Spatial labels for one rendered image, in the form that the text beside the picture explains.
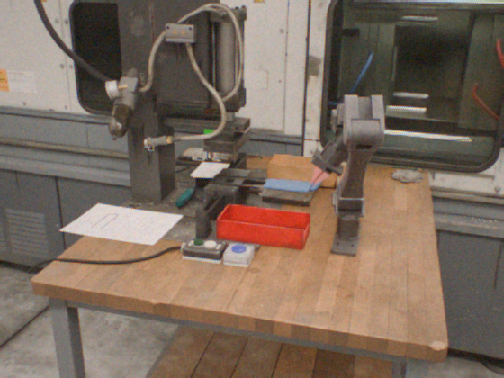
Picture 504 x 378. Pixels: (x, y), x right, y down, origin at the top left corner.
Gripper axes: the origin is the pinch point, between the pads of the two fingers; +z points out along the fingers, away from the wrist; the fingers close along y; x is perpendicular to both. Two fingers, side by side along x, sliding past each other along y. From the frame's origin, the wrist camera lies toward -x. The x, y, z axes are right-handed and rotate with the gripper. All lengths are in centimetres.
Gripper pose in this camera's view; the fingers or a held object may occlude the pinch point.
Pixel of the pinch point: (311, 184)
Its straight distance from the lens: 171.8
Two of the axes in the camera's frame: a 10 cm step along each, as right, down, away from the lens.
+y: -8.2, -5.7, 0.0
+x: -2.3, 3.4, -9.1
